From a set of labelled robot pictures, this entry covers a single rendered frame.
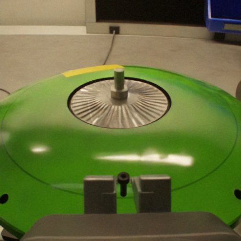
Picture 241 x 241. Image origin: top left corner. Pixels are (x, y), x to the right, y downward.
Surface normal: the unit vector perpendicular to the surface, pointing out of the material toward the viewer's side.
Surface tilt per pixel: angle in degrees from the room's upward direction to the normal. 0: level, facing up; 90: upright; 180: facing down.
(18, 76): 0
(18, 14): 90
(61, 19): 90
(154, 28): 90
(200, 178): 22
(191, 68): 0
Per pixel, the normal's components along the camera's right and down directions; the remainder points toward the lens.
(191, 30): -0.14, 0.54
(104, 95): -0.19, -0.81
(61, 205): -0.13, -0.55
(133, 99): 0.17, -0.77
